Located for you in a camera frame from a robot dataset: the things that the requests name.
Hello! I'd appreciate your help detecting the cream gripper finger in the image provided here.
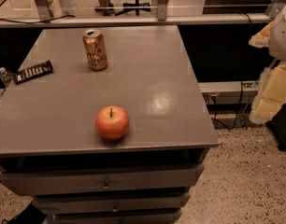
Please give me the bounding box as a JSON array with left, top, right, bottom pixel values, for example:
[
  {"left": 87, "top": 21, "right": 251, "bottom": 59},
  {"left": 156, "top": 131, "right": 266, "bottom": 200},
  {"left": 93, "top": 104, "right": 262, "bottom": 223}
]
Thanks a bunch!
[
  {"left": 249, "top": 61, "right": 286, "bottom": 124},
  {"left": 249, "top": 22, "right": 273, "bottom": 48}
]

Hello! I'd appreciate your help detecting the red apple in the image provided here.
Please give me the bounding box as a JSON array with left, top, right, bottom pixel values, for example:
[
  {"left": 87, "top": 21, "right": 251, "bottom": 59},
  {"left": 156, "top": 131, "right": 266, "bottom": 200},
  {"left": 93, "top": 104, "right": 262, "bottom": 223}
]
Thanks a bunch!
[{"left": 95, "top": 105, "right": 130, "bottom": 140}]

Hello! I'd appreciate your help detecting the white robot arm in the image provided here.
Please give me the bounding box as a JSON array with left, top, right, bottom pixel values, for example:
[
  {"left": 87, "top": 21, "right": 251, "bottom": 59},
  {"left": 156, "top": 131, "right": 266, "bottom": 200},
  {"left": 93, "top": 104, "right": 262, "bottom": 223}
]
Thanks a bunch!
[{"left": 249, "top": 5, "right": 286, "bottom": 124}]

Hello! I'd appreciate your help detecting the grey metal floor beam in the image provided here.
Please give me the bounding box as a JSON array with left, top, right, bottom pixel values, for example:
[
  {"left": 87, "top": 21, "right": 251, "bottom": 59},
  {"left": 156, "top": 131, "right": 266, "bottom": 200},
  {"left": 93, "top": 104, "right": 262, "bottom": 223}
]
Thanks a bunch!
[{"left": 199, "top": 81, "right": 258, "bottom": 105}]

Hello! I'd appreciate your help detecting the black office chair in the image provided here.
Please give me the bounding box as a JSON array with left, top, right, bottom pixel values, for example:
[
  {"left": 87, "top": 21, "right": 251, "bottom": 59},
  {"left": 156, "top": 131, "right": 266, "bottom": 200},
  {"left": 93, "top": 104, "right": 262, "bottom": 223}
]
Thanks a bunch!
[{"left": 116, "top": 0, "right": 151, "bottom": 16}]

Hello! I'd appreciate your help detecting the bottom grey drawer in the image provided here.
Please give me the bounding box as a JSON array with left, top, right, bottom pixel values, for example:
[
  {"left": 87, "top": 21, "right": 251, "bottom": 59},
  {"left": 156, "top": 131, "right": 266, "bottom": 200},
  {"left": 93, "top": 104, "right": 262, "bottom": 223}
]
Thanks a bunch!
[{"left": 55, "top": 208, "right": 181, "bottom": 224}]

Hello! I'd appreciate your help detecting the grey drawer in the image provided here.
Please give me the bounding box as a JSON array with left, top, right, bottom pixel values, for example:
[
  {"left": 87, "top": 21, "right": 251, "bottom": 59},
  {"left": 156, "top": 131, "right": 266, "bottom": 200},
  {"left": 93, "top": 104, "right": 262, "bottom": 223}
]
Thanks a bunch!
[
  {"left": 33, "top": 191, "right": 190, "bottom": 214},
  {"left": 55, "top": 208, "right": 181, "bottom": 224},
  {"left": 0, "top": 164, "right": 204, "bottom": 196}
]

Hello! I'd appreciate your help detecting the gold soda can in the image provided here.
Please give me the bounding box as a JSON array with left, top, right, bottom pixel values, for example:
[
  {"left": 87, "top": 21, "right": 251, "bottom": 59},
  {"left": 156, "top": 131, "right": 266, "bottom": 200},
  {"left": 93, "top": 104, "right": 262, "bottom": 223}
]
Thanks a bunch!
[{"left": 83, "top": 29, "right": 107, "bottom": 71}]

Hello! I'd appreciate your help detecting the person leg in background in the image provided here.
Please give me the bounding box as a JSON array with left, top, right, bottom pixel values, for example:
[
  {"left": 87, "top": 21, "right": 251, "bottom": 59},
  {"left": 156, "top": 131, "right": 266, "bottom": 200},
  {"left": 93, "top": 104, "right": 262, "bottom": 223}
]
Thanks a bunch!
[{"left": 94, "top": 0, "right": 114, "bottom": 16}]

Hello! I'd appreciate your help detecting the grey drawer cabinet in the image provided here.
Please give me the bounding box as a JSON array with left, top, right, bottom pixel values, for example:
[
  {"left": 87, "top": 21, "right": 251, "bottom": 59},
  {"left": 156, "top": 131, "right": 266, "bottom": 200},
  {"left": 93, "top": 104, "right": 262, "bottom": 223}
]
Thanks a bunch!
[{"left": 0, "top": 26, "right": 218, "bottom": 224}]

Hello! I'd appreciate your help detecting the black snack bar wrapper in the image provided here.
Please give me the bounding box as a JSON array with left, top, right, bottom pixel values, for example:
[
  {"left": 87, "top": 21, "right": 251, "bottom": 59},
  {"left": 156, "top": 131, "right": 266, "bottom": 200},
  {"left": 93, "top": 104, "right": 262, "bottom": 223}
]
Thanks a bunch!
[{"left": 13, "top": 60, "right": 53, "bottom": 84}]

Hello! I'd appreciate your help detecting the middle grey drawer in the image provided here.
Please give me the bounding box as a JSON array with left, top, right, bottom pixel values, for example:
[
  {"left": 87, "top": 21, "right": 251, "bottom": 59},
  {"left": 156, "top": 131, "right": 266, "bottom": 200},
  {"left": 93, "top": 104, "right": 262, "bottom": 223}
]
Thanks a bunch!
[{"left": 33, "top": 191, "right": 190, "bottom": 214}]

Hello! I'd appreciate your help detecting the clear plastic water bottle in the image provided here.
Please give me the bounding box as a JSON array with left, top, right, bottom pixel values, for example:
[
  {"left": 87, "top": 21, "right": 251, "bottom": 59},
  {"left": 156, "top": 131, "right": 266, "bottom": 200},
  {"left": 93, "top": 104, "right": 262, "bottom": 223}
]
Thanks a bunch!
[{"left": 0, "top": 67, "right": 12, "bottom": 88}]

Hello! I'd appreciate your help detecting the top grey drawer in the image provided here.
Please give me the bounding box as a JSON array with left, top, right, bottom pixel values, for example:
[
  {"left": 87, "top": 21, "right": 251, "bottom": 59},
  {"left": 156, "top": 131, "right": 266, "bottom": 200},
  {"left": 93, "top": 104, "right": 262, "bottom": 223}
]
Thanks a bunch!
[{"left": 0, "top": 164, "right": 204, "bottom": 196}]

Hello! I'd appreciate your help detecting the grey metal frame rail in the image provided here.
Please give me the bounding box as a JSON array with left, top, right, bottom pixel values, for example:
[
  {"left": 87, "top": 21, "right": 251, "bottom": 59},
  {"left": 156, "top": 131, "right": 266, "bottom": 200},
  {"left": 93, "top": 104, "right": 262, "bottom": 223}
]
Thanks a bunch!
[{"left": 0, "top": 13, "right": 272, "bottom": 28}]

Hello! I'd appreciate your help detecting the black power cable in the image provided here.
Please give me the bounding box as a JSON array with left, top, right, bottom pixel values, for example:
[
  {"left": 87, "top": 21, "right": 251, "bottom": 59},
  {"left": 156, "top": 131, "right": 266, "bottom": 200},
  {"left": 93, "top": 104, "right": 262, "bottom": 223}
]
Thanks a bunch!
[{"left": 209, "top": 80, "right": 249, "bottom": 131}]

